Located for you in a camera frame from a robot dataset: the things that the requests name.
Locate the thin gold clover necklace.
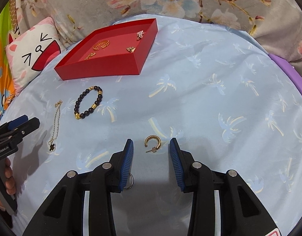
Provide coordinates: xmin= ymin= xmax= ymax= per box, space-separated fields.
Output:
xmin=47 ymin=100 xmax=64 ymax=152

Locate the black bead gold bracelet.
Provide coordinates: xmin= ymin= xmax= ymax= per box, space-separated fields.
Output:
xmin=73 ymin=85 xmax=104 ymax=121

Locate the silver ring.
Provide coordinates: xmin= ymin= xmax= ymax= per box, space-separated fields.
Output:
xmin=123 ymin=172 xmax=135 ymax=190

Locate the gold twisted bangle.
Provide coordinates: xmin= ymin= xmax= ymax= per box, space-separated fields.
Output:
xmin=92 ymin=40 xmax=110 ymax=51

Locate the gold hoop earring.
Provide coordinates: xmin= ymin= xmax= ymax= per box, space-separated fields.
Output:
xmin=144 ymin=135 xmax=162 ymax=153

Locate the red jewelry tray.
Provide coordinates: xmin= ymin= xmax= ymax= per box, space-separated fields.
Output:
xmin=54 ymin=18 xmax=158 ymax=80

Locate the left hand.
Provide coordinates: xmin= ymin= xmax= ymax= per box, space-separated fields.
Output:
xmin=0 ymin=157 xmax=17 ymax=212

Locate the cat face pillow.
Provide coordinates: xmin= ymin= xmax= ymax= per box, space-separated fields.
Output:
xmin=5 ymin=17 xmax=66 ymax=95

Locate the colourful cartoon bedsheet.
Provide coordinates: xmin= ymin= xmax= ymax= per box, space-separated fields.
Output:
xmin=0 ymin=0 xmax=18 ymax=120

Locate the grey floral blanket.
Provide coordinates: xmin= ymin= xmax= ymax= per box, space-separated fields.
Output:
xmin=10 ymin=0 xmax=302 ymax=76

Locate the light blue palm-print cloth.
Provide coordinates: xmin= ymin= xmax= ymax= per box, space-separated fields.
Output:
xmin=2 ymin=16 xmax=302 ymax=235

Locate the purple mat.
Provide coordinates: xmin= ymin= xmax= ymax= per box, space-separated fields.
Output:
xmin=269 ymin=53 xmax=302 ymax=95

